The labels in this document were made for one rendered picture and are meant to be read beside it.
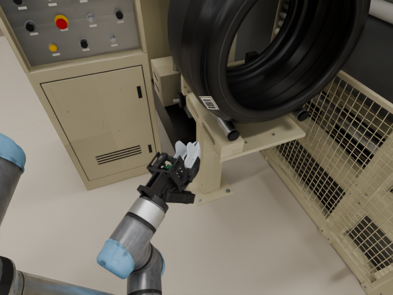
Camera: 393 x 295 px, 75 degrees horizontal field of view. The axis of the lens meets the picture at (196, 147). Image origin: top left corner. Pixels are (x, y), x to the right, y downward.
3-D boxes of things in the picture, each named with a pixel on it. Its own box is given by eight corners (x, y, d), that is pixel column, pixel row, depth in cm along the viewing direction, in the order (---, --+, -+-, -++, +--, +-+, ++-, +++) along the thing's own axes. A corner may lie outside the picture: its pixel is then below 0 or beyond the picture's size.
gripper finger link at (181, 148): (191, 129, 67) (173, 155, 62) (199, 145, 71) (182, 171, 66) (182, 129, 69) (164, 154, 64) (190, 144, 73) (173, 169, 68)
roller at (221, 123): (189, 82, 106) (198, 75, 106) (193, 89, 110) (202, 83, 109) (226, 136, 84) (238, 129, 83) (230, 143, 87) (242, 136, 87)
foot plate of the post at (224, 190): (183, 175, 186) (183, 174, 185) (217, 165, 193) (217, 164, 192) (196, 206, 169) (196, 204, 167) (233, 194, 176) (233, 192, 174)
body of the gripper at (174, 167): (182, 153, 59) (154, 196, 53) (196, 175, 64) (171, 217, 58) (158, 149, 63) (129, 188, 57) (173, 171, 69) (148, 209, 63)
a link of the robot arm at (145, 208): (161, 235, 56) (136, 224, 61) (172, 216, 59) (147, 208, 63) (145, 218, 51) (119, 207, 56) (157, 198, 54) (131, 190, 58)
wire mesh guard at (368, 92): (259, 146, 166) (288, 37, 115) (262, 145, 166) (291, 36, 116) (372, 289, 108) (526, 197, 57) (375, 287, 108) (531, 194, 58)
